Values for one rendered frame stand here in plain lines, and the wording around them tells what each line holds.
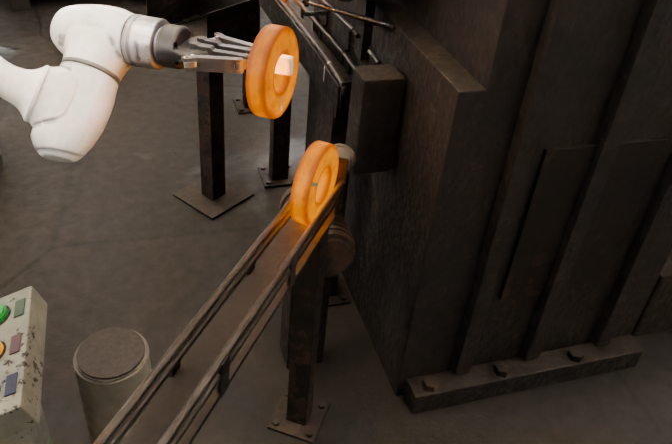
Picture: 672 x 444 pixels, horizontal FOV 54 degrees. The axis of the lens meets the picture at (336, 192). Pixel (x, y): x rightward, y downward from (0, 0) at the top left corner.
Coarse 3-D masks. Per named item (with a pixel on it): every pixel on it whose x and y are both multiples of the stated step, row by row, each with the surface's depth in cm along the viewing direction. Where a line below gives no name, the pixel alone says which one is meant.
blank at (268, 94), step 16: (272, 32) 106; (288, 32) 110; (256, 48) 105; (272, 48) 105; (288, 48) 112; (256, 64) 105; (272, 64) 107; (256, 80) 105; (272, 80) 108; (288, 80) 115; (256, 96) 106; (272, 96) 110; (288, 96) 117; (256, 112) 110; (272, 112) 111
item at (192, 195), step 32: (160, 0) 199; (192, 0) 209; (224, 0) 203; (256, 0) 194; (192, 32) 200; (224, 32) 189; (256, 32) 200; (224, 160) 226; (192, 192) 233; (224, 192) 233
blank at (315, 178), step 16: (320, 144) 118; (304, 160) 115; (320, 160) 115; (336, 160) 125; (304, 176) 114; (320, 176) 118; (336, 176) 128; (304, 192) 114; (320, 192) 124; (304, 208) 115; (320, 208) 123; (304, 224) 121
